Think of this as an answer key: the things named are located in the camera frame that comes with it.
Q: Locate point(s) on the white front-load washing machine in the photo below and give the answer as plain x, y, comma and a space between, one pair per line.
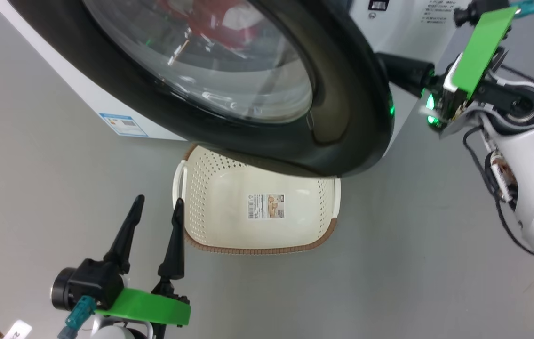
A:
83, 89

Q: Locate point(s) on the black glass washing machine door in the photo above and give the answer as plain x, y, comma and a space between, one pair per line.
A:
342, 94

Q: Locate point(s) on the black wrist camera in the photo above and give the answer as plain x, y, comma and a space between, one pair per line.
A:
476, 10
85, 285

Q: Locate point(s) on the red garment white stripe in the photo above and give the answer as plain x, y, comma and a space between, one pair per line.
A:
243, 33

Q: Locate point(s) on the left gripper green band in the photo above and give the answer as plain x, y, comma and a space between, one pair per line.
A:
154, 308

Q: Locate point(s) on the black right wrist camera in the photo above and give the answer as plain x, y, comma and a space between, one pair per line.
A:
476, 10

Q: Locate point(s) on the basket product label sticker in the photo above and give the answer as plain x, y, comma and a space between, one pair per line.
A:
266, 206

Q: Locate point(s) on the cream perforated laundry basket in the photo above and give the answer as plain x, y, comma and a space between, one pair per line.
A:
229, 226

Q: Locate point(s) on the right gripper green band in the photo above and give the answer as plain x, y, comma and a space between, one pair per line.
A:
478, 52

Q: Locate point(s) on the blue energy label sticker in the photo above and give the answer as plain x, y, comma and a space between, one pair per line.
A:
123, 125

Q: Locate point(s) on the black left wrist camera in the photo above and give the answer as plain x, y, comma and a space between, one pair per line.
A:
85, 285

